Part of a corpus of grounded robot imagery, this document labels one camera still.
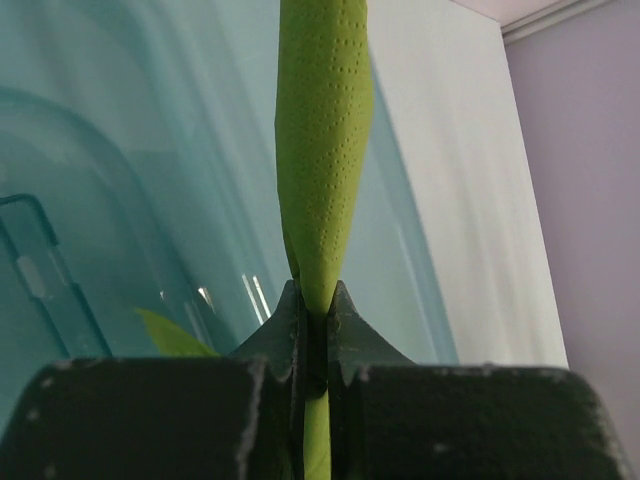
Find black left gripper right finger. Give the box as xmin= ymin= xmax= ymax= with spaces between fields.
xmin=327 ymin=284 xmax=634 ymax=479

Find teal plastic bin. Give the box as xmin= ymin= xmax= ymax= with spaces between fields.
xmin=0 ymin=0 xmax=460 ymax=416

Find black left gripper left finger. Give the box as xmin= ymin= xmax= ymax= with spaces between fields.
xmin=1 ymin=282 xmax=306 ymax=479

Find green paper napkin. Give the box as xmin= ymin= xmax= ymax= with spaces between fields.
xmin=130 ymin=1 xmax=374 ymax=479

